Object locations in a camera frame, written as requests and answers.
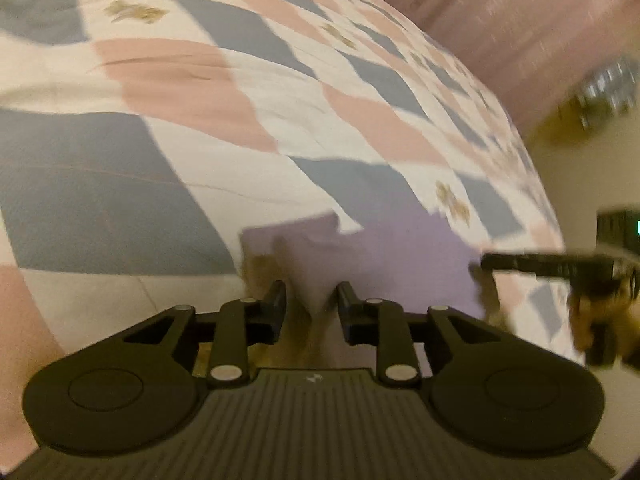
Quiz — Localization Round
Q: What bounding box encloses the pink curtain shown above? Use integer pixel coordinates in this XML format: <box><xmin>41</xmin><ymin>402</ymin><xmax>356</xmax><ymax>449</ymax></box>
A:
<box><xmin>384</xmin><ymin>0</ymin><xmax>639</xmax><ymax>132</ymax></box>

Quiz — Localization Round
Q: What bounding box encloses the silver foil decoration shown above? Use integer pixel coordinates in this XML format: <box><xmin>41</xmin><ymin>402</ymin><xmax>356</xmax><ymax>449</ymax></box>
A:
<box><xmin>570</xmin><ymin>55</ymin><xmax>639</xmax><ymax>131</ymax></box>

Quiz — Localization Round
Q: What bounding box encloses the checkered pink blue quilt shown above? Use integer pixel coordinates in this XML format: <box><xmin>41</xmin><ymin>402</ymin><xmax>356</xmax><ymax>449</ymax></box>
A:
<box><xmin>1</xmin><ymin>0</ymin><xmax>563</xmax><ymax>470</ymax></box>

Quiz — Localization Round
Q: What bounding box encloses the purple garment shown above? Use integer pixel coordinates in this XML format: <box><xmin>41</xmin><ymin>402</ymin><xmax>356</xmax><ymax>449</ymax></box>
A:
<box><xmin>240</xmin><ymin>209</ymin><xmax>485</xmax><ymax>318</ymax></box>

